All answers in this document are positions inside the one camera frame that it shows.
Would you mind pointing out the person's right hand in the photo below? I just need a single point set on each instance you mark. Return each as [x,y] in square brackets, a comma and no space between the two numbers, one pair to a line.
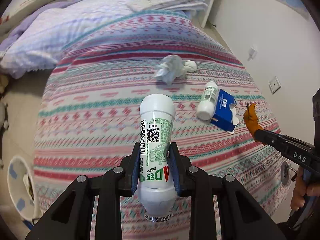
[298,195]

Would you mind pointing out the white wall plug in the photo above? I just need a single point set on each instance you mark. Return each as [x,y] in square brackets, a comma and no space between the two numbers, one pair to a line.
[252,52]

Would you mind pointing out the white wall socket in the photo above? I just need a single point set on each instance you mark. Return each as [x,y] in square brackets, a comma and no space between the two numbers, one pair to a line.
[275,85]

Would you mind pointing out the blue paper box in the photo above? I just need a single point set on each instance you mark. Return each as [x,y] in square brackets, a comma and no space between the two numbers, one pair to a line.
[223,110]

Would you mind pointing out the large crumpled white tissue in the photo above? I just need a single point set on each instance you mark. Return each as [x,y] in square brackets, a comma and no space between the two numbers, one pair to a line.
[170,66]

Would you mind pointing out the white green label bottle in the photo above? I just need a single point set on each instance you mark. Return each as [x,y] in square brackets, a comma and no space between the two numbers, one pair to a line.
[207,100]
[156,120]

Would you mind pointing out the small crumpled white tissue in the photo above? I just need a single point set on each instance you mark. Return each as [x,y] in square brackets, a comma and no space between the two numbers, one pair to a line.
[190,66]

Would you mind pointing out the orange peel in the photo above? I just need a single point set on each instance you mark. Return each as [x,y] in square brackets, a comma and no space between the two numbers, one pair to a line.
[251,120]

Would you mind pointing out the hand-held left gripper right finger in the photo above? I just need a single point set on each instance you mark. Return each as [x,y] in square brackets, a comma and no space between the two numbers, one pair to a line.
[174,170]

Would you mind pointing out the white plastic waste bin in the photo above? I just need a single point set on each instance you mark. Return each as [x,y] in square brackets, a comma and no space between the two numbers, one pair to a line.
[17,180]

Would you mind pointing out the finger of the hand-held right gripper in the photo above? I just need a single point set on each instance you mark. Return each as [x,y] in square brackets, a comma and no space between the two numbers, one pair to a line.
[272,140]

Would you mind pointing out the stack of papers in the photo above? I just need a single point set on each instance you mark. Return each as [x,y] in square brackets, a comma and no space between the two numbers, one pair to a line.
[170,3]

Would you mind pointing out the blue checked duvet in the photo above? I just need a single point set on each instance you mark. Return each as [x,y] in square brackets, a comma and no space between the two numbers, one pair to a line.
[62,30]

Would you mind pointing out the purple bed sheet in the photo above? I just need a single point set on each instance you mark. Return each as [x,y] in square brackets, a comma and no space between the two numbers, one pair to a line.
[15,32]

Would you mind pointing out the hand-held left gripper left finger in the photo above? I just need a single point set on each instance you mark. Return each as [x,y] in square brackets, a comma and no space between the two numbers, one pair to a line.
[135,165]

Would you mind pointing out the grey bolster pillow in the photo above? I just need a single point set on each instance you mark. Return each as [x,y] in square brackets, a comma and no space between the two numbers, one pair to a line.
[32,5]

